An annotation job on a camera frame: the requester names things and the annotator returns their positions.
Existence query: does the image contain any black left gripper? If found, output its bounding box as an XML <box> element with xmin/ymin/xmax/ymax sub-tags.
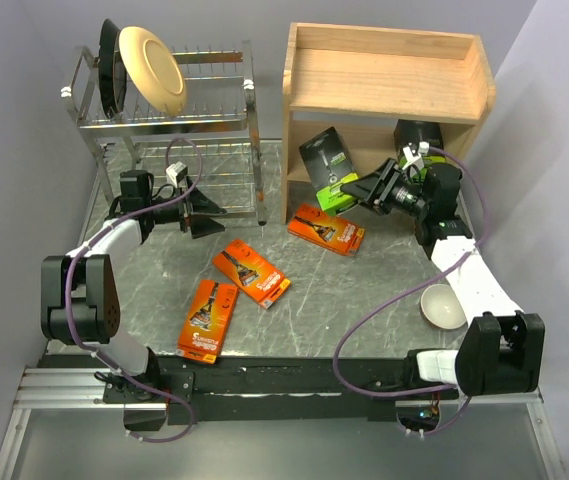
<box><xmin>145</xmin><ymin>176</ymin><xmax>227</xmax><ymax>239</ymax></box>

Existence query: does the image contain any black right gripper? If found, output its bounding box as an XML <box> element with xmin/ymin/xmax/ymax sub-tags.
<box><xmin>340</xmin><ymin>157</ymin><xmax>430</xmax><ymax>219</ymax></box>

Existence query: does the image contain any black green razor box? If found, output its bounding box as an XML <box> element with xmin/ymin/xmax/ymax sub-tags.
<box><xmin>298</xmin><ymin>127</ymin><xmax>359</xmax><ymax>216</ymax></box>
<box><xmin>394</xmin><ymin>119</ymin><xmax>444</xmax><ymax>167</ymax></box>

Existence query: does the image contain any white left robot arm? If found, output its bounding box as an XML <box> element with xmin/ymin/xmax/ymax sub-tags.
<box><xmin>40</xmin><ymin>162</ymin><xmax>226</xmax><ymax>402</ymax></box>

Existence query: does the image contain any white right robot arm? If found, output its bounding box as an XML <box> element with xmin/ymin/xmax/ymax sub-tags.
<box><xmin>332</xmin><ymin>159</ymin><xmax>545</xmax><ymax>398</ymax></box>

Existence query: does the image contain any wooden two-tier shelf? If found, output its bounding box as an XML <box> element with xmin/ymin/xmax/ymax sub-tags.
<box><xmin>281</xmin><ymin>23</ymin><xmax>496</xmax><ymax>218</ymax></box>

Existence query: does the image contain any orange razor box right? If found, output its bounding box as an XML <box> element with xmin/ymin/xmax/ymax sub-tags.
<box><xmin>288</xmin><ymin>204</ymin><xmax>365</xmax><ymax>256</ymax></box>

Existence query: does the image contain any orange razor box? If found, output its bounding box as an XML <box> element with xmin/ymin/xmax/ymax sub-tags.
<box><xmin>288</xmin><ymin>204</ymin><xmax>365</xmax><ymax>256</ymax></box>
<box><xmin>212</xmin><ymin>239</ymin><xmax>291</xmax><ymax>309</ymax></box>
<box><xmin>177</xmin><ymin>279</ymin><xmax>239</xmax><ymax>364</ymax></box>

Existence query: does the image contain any orange razor box middle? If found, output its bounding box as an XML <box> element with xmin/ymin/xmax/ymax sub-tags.
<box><xmin>212</xmin><ymin>239</ymin><xmax>291</xmax><ymax>309</ymax></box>

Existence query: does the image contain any chrome dish rack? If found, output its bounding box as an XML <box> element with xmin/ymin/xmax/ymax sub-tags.
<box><xmin>60</xmin><ymin>40</ymin><xmax>267</xmax><ymax>225</ymax></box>

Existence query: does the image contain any orange razor box left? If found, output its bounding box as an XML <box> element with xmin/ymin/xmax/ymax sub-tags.
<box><xmin>177</xmin><ymin>279</ymin><xmax>239</xmax><ymax>364</ymax></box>

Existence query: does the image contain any white small bowl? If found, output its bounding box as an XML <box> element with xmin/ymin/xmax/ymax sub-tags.
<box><xmin>420</xmin><ymin>284</ymin><xmax>467</xmax><ymax>330</ymax></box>

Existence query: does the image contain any beige wooden plate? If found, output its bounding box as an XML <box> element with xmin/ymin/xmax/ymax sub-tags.
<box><xmin>118</xmin><ymin>26</ymin><xmax>187</xmax><ymax>117</ymax></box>

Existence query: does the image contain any black plate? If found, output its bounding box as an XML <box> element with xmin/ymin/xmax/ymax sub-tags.
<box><xmin>98</xmin><ymin>19</ymin><xmax>128</xmax><ymax>119</ymax></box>

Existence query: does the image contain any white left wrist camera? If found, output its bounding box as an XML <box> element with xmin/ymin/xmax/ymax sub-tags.
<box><xmin>165</xmin><ymin>161</ymin><xmax>188</xmax><ymax>188</ymax></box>

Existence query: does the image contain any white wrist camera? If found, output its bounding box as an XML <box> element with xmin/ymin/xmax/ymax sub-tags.
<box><xmin>165</xmin><ymin>161</ymin><xmax>188</xmax><ymax>188</ymax></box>
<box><xmin>400</xmin><ymin>141</ymin><xmax>430</xmax><ymax>171</ymax></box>

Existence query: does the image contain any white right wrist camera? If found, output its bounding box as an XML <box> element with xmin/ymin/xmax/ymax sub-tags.
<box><xmin>400</xmin><ymin>141</ymin><xmax>430</xmax><ymax>171</ymax></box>

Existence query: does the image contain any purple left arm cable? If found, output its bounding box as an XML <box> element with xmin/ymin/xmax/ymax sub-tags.
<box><xmin>63</xmin><ymin>137</ymin><xmax>204</xmax><ymax>445</ymax></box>

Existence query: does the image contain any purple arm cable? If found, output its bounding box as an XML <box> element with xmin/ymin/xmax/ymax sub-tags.
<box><xmin>332</xmin><ymin>144</ymin><xmax>488</xmax><ymax>439</ymax></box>
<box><xmin>63</xmin><ymin>137</ymin><xmax>204</xmax><ymax>445</ymax></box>

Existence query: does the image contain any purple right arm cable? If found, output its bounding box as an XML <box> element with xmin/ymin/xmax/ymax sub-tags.
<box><xmin>332</xmin><ymin>144</ymin><xmax>488</xmax><ymax>439</ymax></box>

